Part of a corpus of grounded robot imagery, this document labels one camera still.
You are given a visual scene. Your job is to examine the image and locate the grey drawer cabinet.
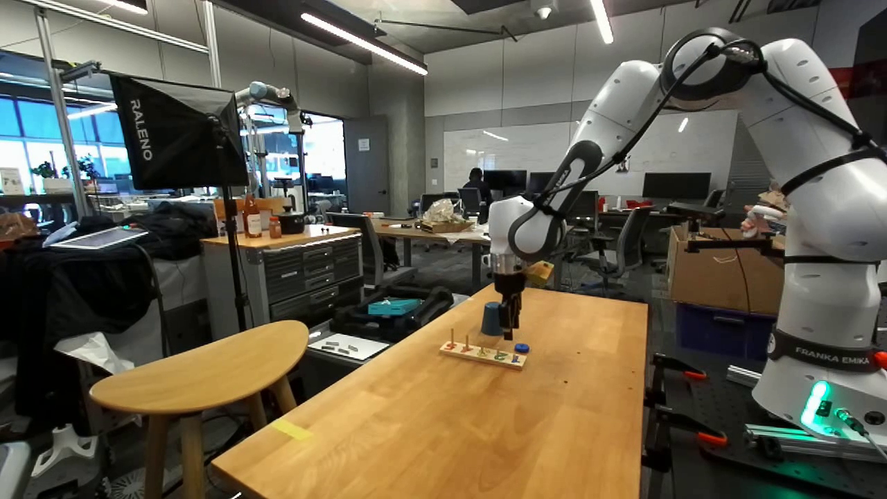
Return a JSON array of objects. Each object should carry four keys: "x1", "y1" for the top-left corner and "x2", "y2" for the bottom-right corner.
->
[{"x1": 202, "y1": 225, "x2": 364, "y2": 339}]

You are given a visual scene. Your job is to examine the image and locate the blue storage bin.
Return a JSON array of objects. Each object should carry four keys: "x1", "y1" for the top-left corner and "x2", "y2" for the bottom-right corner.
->
[{"x1": 677, "y1": 305, "x2": 773, "y2": 361}]

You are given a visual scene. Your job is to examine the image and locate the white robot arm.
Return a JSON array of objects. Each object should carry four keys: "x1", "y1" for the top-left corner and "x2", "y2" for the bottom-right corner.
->
[{"x1": 489, "y1": 27, "x2": 887, "y2": 442}]

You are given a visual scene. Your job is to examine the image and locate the background wooden desk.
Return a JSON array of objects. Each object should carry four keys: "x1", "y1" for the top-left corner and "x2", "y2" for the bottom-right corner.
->
[{"x1": 377, "y1": 218, "x2": 490, "y2": 286}]

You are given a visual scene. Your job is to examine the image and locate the wooden half-round stool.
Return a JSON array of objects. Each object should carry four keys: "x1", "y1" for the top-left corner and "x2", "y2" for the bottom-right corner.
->
[{"x1": 90, "y1": 319, "x2": 307, "y2": 499}]

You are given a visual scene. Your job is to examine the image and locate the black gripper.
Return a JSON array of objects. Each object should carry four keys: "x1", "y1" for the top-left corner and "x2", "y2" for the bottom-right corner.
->
[{"x1": 494, "y1": 272, "x2": 526, "y2": 330}]

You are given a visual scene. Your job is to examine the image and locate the cardboard box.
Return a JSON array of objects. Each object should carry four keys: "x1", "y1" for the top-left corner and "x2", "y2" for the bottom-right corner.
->
[{"x1": 669, "y1": 225, "x2": 783, "y2": 316}]

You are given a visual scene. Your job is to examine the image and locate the black bag on floor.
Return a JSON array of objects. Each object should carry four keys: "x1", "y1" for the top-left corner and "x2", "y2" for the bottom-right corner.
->
[{"x1": 331, "y1": 286, "x2": 454, "y2": 343}]

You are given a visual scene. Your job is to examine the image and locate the black softbox light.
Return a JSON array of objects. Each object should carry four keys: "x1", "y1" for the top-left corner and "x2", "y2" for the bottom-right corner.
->
[{"x1": 108, "y1": 72, "x2": 246, "y2": 189}]

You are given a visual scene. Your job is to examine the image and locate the blue plastic cup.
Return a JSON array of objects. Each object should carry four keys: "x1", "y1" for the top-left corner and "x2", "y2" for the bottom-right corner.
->
[{"x1": 483, "y1": 302, "x2": 510, "y2": 336}]

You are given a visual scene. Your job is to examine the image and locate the wooden peg board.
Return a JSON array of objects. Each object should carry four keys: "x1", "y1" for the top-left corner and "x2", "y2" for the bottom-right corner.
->
[{"x1": 438, "y1": 340, "x2": 526, "y2": 369}]

